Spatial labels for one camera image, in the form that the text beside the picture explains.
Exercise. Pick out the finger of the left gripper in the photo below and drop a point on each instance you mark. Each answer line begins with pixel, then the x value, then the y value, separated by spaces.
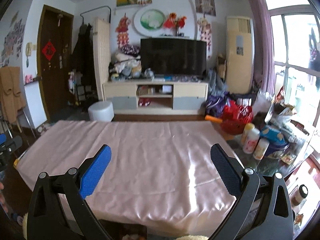
pixel 3 138

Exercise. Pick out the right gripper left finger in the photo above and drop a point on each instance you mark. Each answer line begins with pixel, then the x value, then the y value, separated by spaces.
pixel 79 183

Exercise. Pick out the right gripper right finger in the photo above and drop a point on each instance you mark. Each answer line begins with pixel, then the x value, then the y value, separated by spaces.
pixel 242 183

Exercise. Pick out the left hand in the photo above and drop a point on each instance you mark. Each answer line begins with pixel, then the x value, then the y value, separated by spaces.
pixel 2 199

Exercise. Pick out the tan coat on chair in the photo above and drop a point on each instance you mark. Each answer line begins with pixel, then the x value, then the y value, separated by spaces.
pixel 12 99

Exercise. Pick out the blue cookie tin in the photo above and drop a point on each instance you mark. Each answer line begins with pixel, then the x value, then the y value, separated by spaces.
pixel 277 142

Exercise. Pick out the white yellow bottle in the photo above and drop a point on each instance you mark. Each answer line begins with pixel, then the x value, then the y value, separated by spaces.
pixel 248 127

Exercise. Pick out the red plastic basket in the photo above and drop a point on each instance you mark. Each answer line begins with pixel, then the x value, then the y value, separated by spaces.
pixel 235 117

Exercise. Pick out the white round stool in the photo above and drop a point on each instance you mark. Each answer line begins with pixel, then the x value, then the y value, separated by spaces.
pixel 101 111

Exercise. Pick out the pink satin tablecloth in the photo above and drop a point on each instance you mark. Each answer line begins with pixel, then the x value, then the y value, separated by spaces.
pixel 160 174

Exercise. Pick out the purple bag pile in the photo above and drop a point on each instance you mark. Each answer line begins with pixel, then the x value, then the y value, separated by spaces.
pixel 218 94

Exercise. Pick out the red fu door sign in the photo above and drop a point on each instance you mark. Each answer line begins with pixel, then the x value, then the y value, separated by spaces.
pixel 49 50

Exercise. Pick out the black coat on rack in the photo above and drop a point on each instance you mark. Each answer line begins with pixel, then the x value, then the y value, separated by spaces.
pixel 82 57

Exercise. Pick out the beige TV cabinet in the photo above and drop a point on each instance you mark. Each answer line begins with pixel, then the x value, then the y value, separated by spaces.
pixel 143 97

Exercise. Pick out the dark brown door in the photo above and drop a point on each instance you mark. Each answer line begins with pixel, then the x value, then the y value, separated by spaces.
pixel 55 26

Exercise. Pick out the purple curtain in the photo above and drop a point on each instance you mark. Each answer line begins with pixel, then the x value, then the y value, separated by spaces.
pixel 264 73

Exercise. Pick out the beige standing air conditioner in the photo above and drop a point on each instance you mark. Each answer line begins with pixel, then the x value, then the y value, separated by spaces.
pixel 239 54

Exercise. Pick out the pile of clothes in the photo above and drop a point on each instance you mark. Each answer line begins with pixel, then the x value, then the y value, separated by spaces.
pixel 127 64

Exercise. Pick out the black flat television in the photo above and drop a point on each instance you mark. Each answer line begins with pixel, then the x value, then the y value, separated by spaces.
pixel 173 56

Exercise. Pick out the orange handle stick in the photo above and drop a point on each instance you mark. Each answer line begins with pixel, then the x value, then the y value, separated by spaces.
pixel 213 119

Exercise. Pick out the round green wall picture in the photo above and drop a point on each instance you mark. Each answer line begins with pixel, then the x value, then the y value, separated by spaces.
pixel 152 19

